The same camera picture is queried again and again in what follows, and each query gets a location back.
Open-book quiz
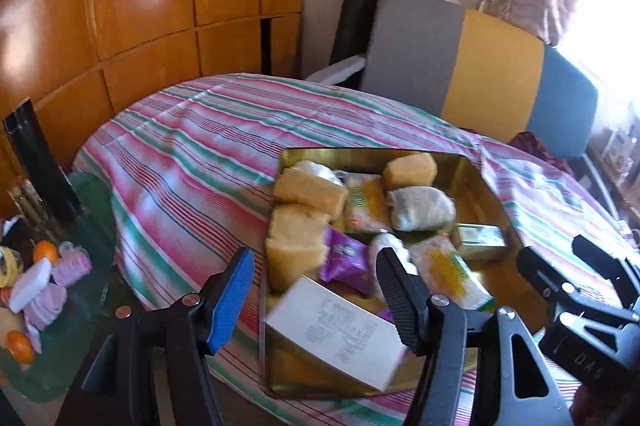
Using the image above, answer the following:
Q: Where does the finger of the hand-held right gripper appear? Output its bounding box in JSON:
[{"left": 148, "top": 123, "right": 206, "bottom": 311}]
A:
[
  {"left": 515, "top": 246, "right": 640, "bottom": 389},
  {"left": 572, "top": 235, "right": 640, "bottom": 309}
]

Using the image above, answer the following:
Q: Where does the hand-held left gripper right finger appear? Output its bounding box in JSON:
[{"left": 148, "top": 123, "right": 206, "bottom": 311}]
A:
[{"left": 375, "top": 246, "right": 573, "bottom": 426}]

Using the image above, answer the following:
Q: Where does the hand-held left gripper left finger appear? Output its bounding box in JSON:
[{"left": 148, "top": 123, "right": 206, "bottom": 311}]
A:
[{"left": 55, "top": 247, "right": 256, "bottom": 426}]

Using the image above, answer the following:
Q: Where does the clear yellow label snack packet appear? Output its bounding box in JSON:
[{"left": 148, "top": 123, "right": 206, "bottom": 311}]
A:
[
  {"left": 345, "top": 173, "right": 391, "bottom": 234},
  {"left": 407, "top": 233, "right": 498, "bottom": 312}
]

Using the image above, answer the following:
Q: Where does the small green box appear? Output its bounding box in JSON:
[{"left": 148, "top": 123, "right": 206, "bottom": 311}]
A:
[{"left": 452, "top": 223, "right": 511, "bottom": 259}]

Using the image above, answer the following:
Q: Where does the white plastic ball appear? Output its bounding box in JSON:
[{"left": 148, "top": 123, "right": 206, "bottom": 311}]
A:
[
  {"left": 292, "top": 160, "right": 343, "bottom": 187},
  {"left": 369, "top": 231, "right": 418, "bottom": 277}
]

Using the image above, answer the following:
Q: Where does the white printed box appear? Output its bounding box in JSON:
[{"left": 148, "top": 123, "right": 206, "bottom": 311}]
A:
[{"left": 266, "top": 276, "right": 408, "bottom": 392}]

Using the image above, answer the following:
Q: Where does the gold metal tin tray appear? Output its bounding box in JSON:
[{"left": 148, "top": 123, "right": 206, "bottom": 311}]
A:
[{"left": 260, "top": 147, "right": 538, "bottom": 399}]

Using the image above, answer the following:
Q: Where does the dark red cloth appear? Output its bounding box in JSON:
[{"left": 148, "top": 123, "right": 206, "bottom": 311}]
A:
[{"left": 510, "top": 131, "right": 576, "bottom": 177}]

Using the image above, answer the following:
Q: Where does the green glass side table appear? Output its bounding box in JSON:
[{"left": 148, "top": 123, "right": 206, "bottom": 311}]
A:
[{"left": 0, "top": 171, "right": 118, "bottom": 402}]

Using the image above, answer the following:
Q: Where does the cluttered wooden shelf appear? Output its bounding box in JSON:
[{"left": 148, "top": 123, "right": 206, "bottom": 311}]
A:
[{"left": 590, "top": 116, "right": 640, "bottom": 187}]

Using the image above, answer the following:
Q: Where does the striped tablecloth round table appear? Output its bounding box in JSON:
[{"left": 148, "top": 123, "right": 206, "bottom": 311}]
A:
[{"left": 72, "top": 74, "right": 640, "bottom": 426}]

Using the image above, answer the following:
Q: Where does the pink hair roller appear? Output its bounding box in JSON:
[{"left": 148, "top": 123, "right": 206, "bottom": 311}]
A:
[
  {"left": 52, "top": 250, "right": 93, "bottom": 286},
  {"left": 24, "top": 283, "right": 68, "bottom": 329}
]

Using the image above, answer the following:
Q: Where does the orange fruit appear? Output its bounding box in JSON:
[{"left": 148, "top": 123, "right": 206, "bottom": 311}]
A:
[
  {"left": 6, "top": 330, "right": 36, "bottom": 364},
  {"left": 32, "top": 240, "right": 59, "bottom": 264}
]

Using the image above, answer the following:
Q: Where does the white plastic bottle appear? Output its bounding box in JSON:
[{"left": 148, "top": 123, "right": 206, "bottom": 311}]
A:
[{"left": 9, "top": 257, "right": 53, "bottom": 313}]

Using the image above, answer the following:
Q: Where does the grey yellow blue chair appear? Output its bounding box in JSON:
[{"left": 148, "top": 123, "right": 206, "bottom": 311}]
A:
[{"left": 305, "top": 0, "right": 621, "bottom": 217}]

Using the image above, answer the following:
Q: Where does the clear glass holder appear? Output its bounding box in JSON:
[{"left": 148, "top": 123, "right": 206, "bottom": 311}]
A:
[{"left": 7, "top": 179, "right": 51, "bottom": 227}]

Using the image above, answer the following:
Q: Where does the black rolled mat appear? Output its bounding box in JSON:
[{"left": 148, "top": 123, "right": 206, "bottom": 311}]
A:
[{"left": 330, "top": 0, "right": 388, "bottom": 64}]

